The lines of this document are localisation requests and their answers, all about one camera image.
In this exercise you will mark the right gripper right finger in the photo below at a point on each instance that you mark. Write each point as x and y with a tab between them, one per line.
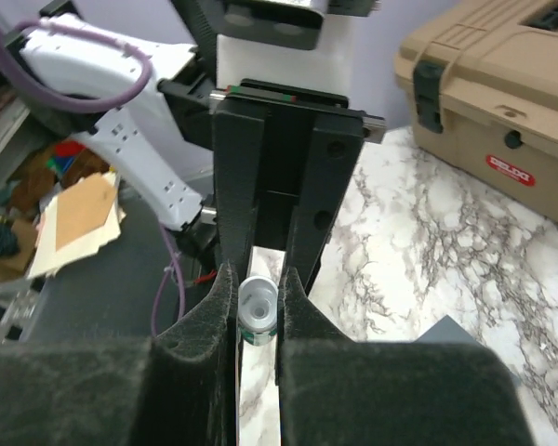
336	391

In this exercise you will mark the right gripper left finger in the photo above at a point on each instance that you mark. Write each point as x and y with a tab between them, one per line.
180	388

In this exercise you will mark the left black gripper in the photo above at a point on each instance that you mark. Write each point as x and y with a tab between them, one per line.
283	159

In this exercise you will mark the green white glue stick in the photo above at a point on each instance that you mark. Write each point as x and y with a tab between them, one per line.
258	310

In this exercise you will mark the grey paper envelope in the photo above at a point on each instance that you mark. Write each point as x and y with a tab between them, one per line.
444	332

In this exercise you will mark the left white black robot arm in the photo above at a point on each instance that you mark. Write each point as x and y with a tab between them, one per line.
144	107

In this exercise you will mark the cardboard paper pile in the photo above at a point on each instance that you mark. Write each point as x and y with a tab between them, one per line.
77	223

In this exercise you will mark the tan plastic toolbox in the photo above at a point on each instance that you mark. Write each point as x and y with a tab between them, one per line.
481	82

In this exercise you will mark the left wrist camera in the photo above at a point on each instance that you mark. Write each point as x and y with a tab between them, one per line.
302	44

